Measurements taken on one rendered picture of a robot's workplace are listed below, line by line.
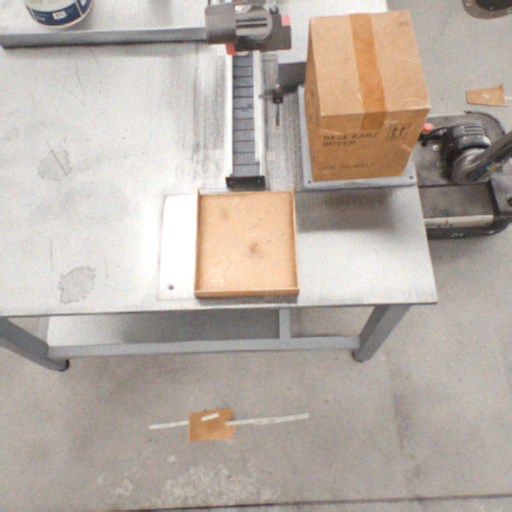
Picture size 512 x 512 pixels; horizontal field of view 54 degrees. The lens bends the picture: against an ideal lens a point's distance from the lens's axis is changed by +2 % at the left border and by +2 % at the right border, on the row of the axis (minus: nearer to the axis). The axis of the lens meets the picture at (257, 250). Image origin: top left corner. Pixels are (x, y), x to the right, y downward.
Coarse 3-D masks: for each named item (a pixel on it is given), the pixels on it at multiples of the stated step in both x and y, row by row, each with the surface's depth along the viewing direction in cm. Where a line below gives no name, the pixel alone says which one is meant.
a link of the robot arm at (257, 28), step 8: (256, 8) 93; (264, 8) 93; (240, 16) 93; (248, 16) 93; (256, 16) 93; (264, 16) 93; (240, 24) 93; (248, 24) 93; (256, 24) 93; (264, 24) 93; (272, 24) 94; (240, 32) 94; (248, 32) 94; (256, 32) 94; (264, 32) 94; (248, 40) 99; (256, 40) 95; (264, 40) 97
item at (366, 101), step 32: (320, 32) 120; (352, 32) 120; (384, 32) 120; (320, 64) 116; (352, 64) 116; (384, 64) 116; (416, 64) 115; (320, 96) 112; (352, 96) 112; (384, 96) 112; (416, 96) 111; (320, 128) 114; (352, 128) 115; (384, 128) 115; (416, 128) 116; (320, 160) 126; (352, 160) 126; (384, 160) 127
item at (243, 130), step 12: (240, 60) 150; (252, 60) 150; (240, 72) 148; (252, 72) 148; (240, 84) 146; (252, 84) 146; (240, 96) 144; (252, 96) 144; (240, 108) 142; (252, 108) 142; (240, 120) 141; (252, 120) 140; (240, 132) 139; (252, 132) 139; (240, 144) 137; (252, 144) 137; (240, 156) 136; (252, 156) 135; (240, 168) 134; (252, 168) 134
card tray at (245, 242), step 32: (256, 192) 136; (288, 192) 136; (224, 224) 132; (256, 224) 132; (288, 224) 131; (224, 256) 128; (256, 256) 128; (288, 256) 128; (224, 288) 125; (256, 288) 124; (288, 288) 120
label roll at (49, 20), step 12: (24, 0) 152; (36, 0) 149; (48, 0) 149; (60, 0) 151; (72, 0) 153; (84, 0) 157; (36, 12) 154; (48, 12) 153; (60, 12) 154; (72, 12) 156; (84, 12) 159; (48, 24) 157; (60, 24) 157; (72, 24) 159
